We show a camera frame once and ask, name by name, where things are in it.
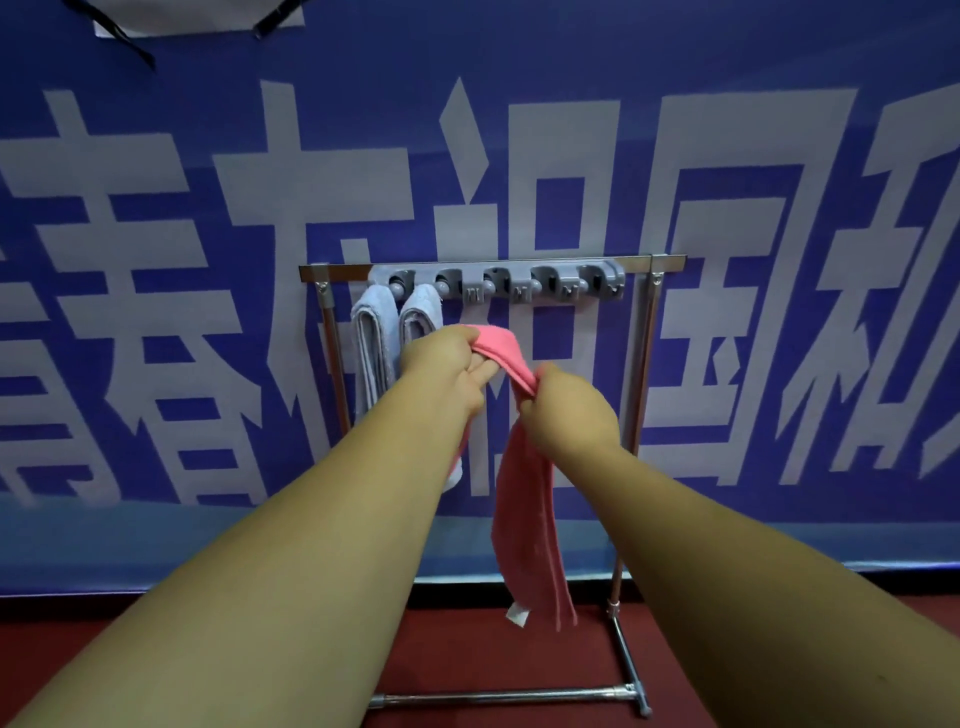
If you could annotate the person's left hand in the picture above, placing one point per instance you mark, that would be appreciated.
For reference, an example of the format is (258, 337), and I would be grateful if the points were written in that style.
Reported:
(446, 364)

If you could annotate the person's right hand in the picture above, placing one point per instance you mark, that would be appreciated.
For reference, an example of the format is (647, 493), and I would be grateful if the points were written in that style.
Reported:
(570, 412)

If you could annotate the plain light blue towel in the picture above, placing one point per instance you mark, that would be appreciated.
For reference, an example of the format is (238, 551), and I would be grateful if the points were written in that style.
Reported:
(421, 311)

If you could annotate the striped light blue towel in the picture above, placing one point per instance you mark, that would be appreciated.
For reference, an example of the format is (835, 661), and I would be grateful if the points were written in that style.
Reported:
(375, 345)

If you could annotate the pink towel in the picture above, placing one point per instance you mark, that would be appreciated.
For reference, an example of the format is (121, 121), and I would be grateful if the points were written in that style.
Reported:
(525, 510)

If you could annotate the metal towel rack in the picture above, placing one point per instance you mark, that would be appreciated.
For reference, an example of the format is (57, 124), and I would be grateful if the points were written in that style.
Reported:
(337, 271)

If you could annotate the person's left forearm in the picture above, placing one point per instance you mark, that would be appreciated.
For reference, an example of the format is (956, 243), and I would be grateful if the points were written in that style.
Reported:
(247, 585)

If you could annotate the person's right forearm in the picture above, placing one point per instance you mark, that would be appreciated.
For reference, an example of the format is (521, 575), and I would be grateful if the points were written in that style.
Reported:
(765, 600)

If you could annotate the grey plastic clip strip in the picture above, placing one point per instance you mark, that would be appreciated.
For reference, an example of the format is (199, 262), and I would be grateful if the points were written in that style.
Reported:
(510, 271)

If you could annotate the blue banner with white characters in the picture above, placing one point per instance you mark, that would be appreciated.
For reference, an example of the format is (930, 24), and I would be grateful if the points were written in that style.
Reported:
(675, 52)

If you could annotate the black tape strip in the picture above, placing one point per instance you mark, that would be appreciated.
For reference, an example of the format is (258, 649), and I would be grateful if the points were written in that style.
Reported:
(277, 16)
(112, 30)

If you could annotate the white paper sign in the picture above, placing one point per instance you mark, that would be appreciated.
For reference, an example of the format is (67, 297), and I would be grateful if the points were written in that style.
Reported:
(195, 15)

